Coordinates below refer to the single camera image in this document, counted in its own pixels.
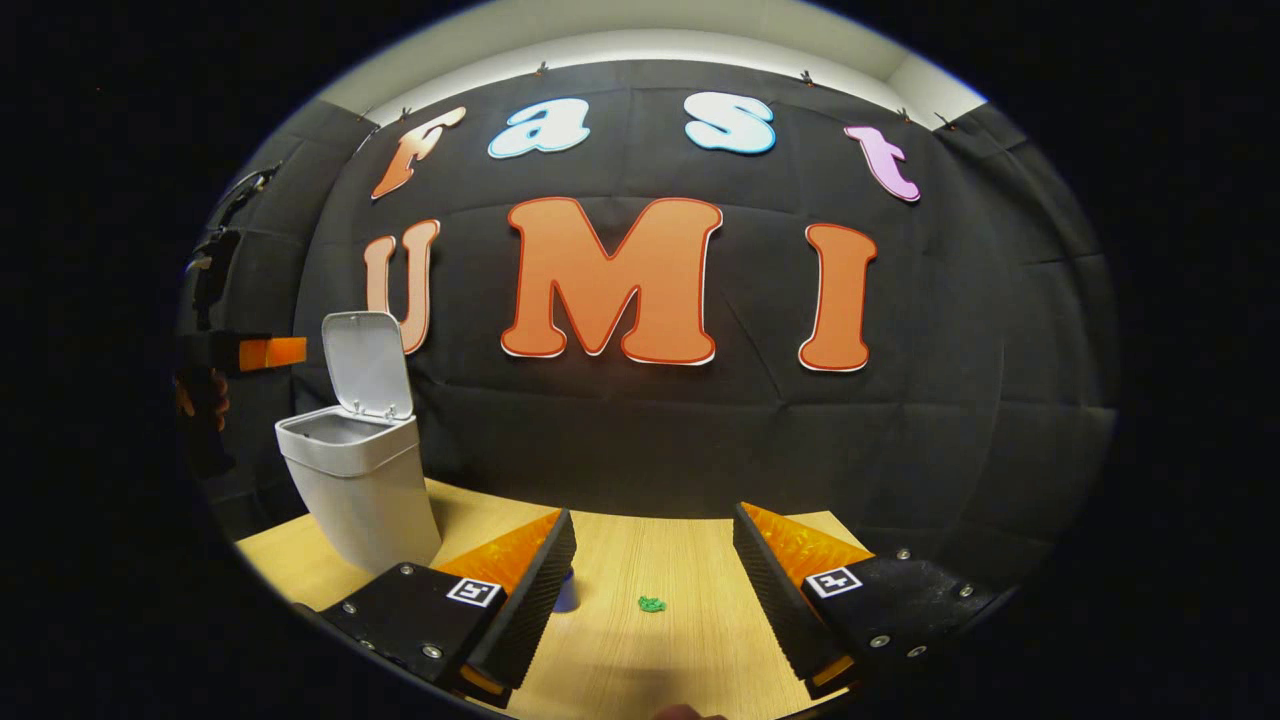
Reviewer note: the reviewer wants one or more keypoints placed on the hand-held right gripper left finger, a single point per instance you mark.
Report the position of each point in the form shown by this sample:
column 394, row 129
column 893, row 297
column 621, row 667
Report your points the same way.
column 530, row 610

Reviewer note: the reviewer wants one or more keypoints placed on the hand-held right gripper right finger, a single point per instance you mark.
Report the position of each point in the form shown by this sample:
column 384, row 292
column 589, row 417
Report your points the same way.
column 770, row 600

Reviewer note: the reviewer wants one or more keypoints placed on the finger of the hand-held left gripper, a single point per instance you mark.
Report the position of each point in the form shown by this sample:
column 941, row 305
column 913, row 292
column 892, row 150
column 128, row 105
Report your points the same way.
column 220, row 352

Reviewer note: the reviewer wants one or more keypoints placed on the blue pop can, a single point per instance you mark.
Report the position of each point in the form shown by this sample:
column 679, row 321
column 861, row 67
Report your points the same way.
column 566, row 595

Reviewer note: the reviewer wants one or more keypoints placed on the green paper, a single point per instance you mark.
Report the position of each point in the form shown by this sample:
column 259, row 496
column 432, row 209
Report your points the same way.
column 651, row 604

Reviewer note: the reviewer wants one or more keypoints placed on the white desktop garbage bin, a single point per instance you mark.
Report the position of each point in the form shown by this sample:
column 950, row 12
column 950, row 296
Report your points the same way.
column 360, row 490

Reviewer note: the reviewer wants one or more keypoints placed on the wooden desktop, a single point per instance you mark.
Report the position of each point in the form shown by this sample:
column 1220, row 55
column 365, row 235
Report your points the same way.
column 640, row 660

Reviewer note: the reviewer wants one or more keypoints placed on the black backdrop cloth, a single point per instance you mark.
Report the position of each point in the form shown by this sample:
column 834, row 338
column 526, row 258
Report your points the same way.
column 650, row 440

